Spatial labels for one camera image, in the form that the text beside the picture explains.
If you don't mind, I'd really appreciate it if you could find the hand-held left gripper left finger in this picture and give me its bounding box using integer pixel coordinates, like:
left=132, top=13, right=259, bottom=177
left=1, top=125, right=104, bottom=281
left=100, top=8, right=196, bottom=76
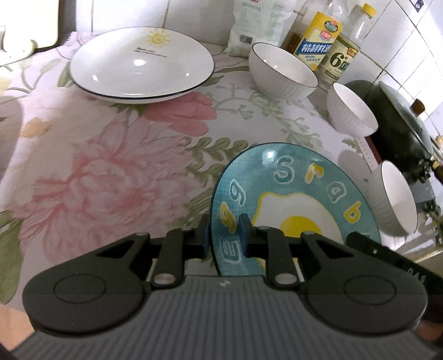
left=96, top=214, right=210, bottom=289

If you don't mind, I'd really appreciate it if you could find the dark green pot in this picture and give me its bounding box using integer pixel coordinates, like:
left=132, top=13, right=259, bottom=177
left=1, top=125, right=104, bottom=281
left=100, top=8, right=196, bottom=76
left=346, top=80, right=435, bottom=174

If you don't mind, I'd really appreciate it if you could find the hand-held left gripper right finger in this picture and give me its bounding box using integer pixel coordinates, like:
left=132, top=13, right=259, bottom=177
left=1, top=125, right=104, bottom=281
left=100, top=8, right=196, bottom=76
left=241, top=214, right=350, bottom=289

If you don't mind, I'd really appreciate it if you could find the black induction cooker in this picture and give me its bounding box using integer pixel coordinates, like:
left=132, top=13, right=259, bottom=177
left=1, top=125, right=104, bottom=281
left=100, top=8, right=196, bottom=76
left=367, top=133, right=436, bottom=205

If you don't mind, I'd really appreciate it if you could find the white cutting board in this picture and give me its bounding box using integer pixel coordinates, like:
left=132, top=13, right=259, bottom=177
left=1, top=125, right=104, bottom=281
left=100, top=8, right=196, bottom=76
left=0, top=0, right=61, bottom=49

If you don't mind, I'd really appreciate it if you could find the yellow label bottle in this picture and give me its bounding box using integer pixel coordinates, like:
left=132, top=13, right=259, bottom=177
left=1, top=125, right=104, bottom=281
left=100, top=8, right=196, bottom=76
left=281, top=0, right=349, bottom=71

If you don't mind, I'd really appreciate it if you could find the translucent white bag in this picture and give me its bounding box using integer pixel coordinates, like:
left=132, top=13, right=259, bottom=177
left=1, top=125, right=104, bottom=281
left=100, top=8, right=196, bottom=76
left=265, top=0, right=305, bottom=47

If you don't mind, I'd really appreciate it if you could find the blue egg print plate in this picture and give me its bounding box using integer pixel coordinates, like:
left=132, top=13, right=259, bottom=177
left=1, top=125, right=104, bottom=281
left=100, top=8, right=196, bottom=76
left=210, top=142, right=382, bottom=277

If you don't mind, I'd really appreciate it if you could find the yellow cap vinegar bottle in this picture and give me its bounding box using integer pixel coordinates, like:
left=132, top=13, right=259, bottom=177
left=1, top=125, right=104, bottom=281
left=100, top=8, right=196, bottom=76
left=318, top=3, right=377, bottom=91

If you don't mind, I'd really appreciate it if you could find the glass pot lid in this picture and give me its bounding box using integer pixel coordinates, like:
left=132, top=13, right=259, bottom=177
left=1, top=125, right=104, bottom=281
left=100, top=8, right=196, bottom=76
left=377, top=81, right=437, bottom=156

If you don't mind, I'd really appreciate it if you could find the floral tablecloth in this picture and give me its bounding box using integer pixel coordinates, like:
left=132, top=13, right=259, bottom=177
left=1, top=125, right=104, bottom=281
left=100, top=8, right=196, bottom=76
left=0, top=30, right=381, bottom=277

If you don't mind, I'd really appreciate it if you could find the white ribbed bowl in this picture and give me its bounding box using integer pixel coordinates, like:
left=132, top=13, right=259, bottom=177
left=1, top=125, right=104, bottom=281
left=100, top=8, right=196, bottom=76
left=248, top=42, right=319, bottom=102
left=326, top=82, right=379, bottom=137
left=366, top=160, right=418, bottom=236

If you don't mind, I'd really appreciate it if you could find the white salt bag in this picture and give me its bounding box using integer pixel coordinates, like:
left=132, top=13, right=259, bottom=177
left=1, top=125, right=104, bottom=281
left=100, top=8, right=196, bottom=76
left=221, top=0, right=269, bottom=58

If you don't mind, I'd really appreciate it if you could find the white sun print plate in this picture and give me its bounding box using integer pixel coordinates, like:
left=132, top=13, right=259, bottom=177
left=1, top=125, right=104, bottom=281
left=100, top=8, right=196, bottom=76
left=69, top=27, right=215, bottom=104

